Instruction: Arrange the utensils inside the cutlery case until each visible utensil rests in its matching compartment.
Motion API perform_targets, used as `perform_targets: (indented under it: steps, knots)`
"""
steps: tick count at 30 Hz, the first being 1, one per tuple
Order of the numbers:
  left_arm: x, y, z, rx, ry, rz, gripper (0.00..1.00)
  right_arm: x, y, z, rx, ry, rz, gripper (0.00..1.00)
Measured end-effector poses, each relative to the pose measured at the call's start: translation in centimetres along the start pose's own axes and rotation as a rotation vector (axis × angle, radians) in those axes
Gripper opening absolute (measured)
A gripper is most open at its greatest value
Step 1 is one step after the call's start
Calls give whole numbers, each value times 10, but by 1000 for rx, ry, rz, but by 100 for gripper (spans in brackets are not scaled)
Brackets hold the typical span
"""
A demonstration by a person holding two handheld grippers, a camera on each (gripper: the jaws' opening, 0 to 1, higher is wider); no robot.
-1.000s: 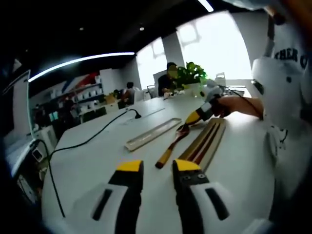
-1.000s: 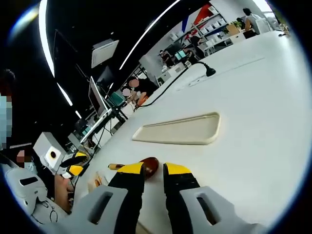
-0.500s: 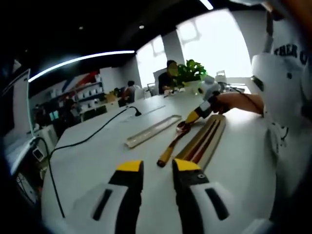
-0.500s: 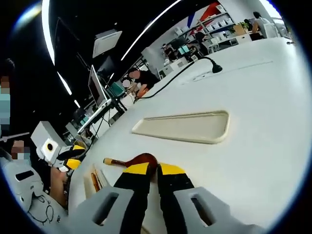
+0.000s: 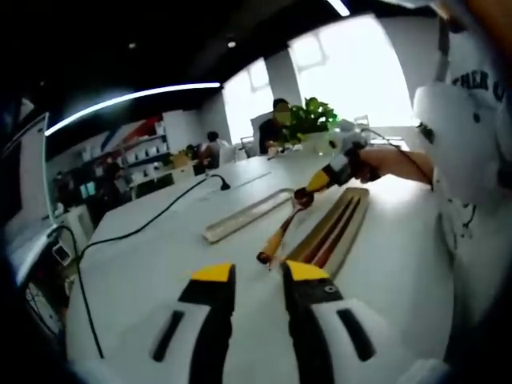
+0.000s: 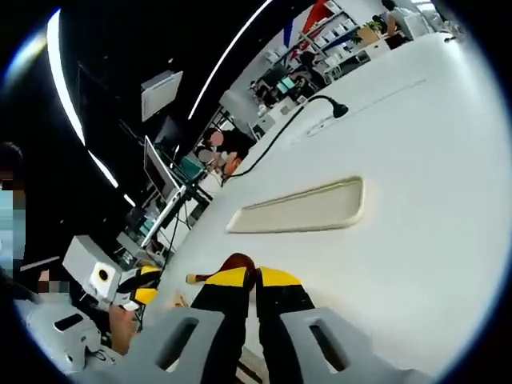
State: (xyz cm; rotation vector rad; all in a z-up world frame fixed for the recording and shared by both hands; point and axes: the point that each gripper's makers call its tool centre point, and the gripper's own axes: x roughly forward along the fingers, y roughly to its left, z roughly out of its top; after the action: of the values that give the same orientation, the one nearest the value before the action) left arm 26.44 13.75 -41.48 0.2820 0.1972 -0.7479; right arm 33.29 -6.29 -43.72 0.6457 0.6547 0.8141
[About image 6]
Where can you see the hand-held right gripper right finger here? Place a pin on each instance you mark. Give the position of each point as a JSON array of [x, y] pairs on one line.
[[288, 320]]

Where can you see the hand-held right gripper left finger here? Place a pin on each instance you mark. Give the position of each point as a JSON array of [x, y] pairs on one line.
[[224, 320]]

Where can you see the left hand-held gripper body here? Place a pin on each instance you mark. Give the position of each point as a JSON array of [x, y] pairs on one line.
[[84, 260]]

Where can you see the brown wooden spoon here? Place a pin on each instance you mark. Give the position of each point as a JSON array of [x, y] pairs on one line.
[[236, 261]]

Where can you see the cream cutlery case lid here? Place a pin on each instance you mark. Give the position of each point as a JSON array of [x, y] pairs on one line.
[[304, 208]]

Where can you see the person's left hand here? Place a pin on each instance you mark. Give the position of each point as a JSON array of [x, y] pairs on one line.
[[122, 332]]

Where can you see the white folding stand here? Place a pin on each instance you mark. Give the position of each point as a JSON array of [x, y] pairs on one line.
[[164, 220]]

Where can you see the white chest device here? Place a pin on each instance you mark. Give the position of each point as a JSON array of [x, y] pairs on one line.
[[60, 332]]

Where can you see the computer monitor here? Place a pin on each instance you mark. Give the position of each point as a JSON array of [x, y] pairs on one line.
[[158, 172]]

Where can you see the person's head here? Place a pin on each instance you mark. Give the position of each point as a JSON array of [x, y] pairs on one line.
[[10, 160]]

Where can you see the square ceiling air vent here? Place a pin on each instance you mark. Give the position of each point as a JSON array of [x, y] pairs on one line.
[[162, 96]]

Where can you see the curved ceiling light strip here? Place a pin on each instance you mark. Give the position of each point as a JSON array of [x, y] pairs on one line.
[[64, 80]]

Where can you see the straight ceiling light strip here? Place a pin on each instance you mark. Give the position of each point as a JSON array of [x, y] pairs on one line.
[[228, 56]]

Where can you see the white storage shelf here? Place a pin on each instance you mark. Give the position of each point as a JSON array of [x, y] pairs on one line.
[[328, 28]]

